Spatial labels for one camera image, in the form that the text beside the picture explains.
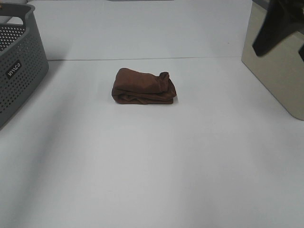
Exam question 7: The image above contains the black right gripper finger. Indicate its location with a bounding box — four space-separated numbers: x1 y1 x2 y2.
298 44 304 62
252 0 304 57

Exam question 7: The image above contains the brown towel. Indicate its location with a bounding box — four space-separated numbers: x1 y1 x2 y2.
112 68 177 105

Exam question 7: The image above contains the beige plastic basket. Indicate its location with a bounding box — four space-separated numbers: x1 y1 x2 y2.
241 0 304 120

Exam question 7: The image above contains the grey perforated basket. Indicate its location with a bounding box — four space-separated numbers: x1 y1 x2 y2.
0 3 49 126

